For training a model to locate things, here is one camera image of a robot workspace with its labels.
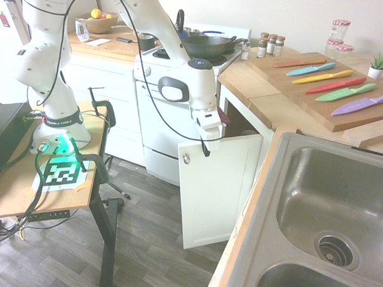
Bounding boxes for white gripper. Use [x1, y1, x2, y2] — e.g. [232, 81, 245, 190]
[191, 108, 226, 159]

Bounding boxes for white cabinet door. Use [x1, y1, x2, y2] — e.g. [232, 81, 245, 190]
[177, 133, 269, 250]

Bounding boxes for white sink base cabinet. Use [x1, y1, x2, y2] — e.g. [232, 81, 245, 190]
[214, 79, 277, 156]

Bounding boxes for white drawer cabinet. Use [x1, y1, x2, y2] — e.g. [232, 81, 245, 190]
[60, 46, 146, 171]

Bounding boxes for white stove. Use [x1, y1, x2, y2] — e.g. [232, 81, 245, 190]
[130, 18, 259, 190]

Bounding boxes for black wok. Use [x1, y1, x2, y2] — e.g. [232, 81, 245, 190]
[180, 34, 249, 61]

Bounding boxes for black screw clamp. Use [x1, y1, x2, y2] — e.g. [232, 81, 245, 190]
[69, 136, 110, 188]
[87, 85, 117, 128]

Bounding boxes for wooden cutting board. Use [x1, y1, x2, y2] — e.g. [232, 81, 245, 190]
[245, 48, 383, 137]

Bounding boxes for glass salt shaker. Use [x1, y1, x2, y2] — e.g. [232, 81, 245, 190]
[239, 40, 253, 61]

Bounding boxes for black tape roll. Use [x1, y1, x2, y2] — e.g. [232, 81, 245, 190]
[138, 33, 157, 52]

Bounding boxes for orange knife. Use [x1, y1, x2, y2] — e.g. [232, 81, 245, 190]
[272, 58, 328, 69]

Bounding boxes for teal knife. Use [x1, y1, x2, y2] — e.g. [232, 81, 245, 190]
[285, 62, 337, 77]

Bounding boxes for stainless steel sink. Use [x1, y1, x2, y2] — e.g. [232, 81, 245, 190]
[218, 128, 383, 287]

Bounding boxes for yellow knife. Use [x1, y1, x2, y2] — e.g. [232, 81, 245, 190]
[291, 69, 355, 85]

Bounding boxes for red knife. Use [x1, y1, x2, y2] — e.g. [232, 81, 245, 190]
[304, 77, 368, 95]

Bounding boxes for green knife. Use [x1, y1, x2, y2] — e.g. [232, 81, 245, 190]
[314, 83, 379, 103]

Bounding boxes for printed marker tag sheet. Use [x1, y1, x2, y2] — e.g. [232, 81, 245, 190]
[29, 156, 98, 194]

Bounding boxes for white notepad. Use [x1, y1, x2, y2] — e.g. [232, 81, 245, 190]
[85, 37, 112, 48]

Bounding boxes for purple knife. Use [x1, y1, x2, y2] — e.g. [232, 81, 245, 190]
[330, 93, 383, 117]

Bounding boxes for narrow wooden board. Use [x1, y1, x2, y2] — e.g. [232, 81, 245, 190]
[342, 125, 383, 150]

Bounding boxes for glass jar checked lid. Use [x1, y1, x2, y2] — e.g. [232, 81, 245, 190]
[335, 43, 355, 65]
[328, 18, 353, 43]
[323, 37, 346, 60]

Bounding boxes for wooden fruit bowl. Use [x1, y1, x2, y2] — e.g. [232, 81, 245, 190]
[75, 11, 121, 36]

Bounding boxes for desk height control panel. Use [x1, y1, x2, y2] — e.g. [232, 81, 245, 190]
[26, 210, 70, 222]

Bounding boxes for clear plastic container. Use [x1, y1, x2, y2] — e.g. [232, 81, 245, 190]
[74, 19, 90, 43]

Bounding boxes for small potted plant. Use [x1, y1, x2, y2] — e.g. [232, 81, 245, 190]
[365, 51, 383, 81]

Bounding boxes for wooden robot table black legs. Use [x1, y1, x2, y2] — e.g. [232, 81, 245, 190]
[0, 98, 129, 287]

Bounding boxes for black control box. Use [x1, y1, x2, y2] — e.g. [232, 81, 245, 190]
[0, 102, 39, 188]

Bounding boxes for maroon wrist camera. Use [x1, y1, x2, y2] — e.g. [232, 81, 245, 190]
[217, 105, 231, 127]

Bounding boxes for black camera cable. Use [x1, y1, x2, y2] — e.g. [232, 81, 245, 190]
[111, 0, 208, 145]

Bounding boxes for steel pot blue handle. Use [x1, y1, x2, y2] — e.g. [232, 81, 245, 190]
[186, 26, 226, 39]

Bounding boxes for grey base cable bundle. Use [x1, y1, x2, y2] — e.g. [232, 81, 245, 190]
[0, 138, 65, 239]

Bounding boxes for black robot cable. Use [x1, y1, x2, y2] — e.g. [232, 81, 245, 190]
[22, 0, 86, 107]

